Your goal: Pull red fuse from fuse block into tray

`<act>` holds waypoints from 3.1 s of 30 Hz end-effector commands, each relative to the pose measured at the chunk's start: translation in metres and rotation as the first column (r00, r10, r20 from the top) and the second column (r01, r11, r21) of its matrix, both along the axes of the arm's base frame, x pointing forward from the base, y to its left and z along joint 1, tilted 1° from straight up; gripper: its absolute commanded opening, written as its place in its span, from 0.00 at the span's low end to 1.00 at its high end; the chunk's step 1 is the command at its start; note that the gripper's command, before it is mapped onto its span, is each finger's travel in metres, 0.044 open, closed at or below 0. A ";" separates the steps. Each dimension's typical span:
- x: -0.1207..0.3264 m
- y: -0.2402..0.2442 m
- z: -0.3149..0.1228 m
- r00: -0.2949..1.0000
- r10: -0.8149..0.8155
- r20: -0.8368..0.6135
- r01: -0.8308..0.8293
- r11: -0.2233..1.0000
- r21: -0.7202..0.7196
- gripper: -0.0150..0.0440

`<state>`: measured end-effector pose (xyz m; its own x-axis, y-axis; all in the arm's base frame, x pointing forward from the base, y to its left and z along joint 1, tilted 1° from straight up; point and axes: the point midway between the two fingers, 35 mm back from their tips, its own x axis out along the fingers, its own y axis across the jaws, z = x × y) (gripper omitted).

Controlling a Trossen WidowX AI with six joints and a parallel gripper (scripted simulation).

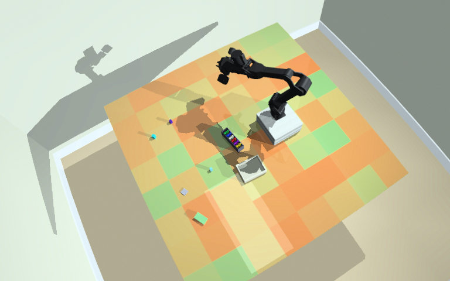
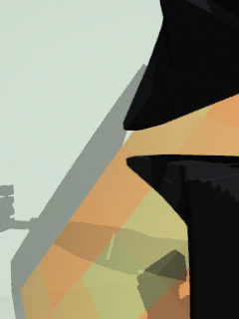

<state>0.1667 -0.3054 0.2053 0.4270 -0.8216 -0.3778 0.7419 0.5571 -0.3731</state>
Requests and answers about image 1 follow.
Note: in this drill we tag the light green rectangular block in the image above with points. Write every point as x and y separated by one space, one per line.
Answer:
201 218

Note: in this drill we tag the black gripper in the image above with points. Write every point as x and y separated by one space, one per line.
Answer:
223 78

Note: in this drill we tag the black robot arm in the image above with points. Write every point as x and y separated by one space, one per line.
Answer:
278 101

